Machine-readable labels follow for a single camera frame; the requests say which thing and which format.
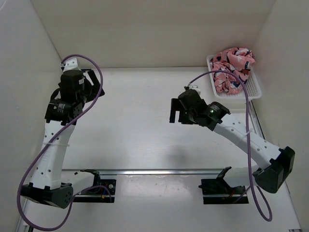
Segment pink shark print shorts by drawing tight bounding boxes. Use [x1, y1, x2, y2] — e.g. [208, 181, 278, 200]
[210, 47, 255, 94]

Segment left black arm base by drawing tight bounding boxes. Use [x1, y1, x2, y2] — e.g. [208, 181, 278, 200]
[69, 169, 116, 203]

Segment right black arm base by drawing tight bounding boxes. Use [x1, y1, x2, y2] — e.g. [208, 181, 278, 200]
[198, 167, 249, 205]

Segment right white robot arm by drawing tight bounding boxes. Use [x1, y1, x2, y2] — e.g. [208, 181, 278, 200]
[169, 88, 295, 194]

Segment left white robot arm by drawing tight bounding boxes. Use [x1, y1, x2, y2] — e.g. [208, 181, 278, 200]
[20, 69, 105, 209]

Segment white perforated plastic basket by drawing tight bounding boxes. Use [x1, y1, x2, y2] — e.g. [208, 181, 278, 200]
[206, 54, 263, 100]

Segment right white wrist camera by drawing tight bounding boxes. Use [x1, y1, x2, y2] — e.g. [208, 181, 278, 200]
[184, 84, 201, 95]

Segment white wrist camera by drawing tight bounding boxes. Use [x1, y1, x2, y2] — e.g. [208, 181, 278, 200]
[61, 58, 81, 72]
[184, 84, 201, 95]

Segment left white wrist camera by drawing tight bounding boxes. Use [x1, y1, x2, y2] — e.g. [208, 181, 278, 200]
[61, 58, 81, 72]

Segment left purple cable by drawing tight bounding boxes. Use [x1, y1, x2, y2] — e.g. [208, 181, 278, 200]
[16, 54, 114, 231]

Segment purple cable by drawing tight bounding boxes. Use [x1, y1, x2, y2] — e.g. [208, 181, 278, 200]
[16, 54, 114, 231]
[185, 71, 273, 222]

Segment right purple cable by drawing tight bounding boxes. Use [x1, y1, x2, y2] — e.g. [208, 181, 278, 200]
[185, 71, 273, 222]

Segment aluminium frame rail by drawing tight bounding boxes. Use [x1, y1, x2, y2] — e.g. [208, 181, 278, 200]
[61, 169, 232, 176]

